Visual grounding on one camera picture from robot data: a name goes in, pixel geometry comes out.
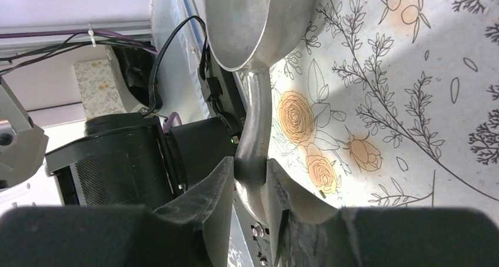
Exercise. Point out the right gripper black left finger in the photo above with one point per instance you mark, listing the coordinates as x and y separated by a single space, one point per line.
191 230

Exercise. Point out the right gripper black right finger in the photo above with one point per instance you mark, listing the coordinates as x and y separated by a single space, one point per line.
306 231

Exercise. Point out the grey litter scoop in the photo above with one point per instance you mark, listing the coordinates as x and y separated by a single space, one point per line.
250 36

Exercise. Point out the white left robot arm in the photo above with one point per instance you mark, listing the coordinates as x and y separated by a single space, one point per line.
122 159

